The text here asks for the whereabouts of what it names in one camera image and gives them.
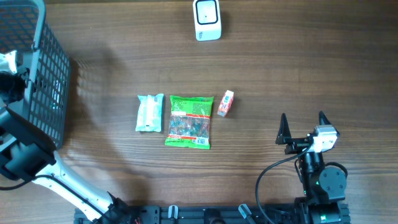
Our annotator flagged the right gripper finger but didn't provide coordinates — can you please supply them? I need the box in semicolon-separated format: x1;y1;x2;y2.
275;113;292;145
318;111;340;136

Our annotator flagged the small orange white packet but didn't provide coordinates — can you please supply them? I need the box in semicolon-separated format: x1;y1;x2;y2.
218;90;234;117

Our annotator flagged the green candy bag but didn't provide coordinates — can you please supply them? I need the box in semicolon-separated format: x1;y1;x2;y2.
165;95;214;150

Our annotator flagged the light blue white packet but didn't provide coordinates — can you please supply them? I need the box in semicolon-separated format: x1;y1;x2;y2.
136;93;164;132

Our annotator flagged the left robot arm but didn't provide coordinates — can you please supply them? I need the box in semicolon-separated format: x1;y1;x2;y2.
1;72;133;223

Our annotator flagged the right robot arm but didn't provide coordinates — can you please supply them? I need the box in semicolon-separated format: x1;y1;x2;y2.
275;111;348;223

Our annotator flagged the white barcode scanner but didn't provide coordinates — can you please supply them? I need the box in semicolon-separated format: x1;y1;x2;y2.
192;0;222;42

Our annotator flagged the grey plastic shopping basket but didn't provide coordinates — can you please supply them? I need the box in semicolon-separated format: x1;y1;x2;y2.
1;0;71;148

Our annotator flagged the white box in basket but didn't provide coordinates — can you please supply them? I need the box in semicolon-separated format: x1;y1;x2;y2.
52;80;61;104

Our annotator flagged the right black cable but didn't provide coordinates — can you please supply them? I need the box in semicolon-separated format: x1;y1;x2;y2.
254;144;313;224

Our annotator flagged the black cable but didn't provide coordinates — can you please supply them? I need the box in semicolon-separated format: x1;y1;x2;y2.
254;144;313;224
0;174;109;223

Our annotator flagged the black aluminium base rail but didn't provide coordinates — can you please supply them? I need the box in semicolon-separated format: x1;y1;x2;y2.
73;203;351;224

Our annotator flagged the left black cable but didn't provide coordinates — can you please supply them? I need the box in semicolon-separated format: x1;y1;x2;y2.
0;174;109;223

